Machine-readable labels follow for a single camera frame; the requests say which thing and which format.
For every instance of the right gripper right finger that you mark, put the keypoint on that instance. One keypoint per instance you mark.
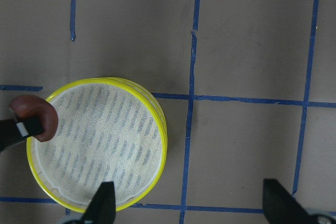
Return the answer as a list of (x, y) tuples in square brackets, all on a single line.
[(279, 206)]

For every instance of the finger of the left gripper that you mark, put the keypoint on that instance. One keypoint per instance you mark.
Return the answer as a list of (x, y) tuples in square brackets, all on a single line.
[(14, 132)]

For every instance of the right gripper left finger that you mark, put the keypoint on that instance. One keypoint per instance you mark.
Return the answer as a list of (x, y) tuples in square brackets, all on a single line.
[(102, 208)]

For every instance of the brown bun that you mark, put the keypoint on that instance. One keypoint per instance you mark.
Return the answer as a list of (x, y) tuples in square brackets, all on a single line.
[(26, 106)]

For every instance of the yellow steamer layer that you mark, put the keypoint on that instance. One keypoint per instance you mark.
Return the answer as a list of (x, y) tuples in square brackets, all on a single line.
[(146, 97), (104, 134)]

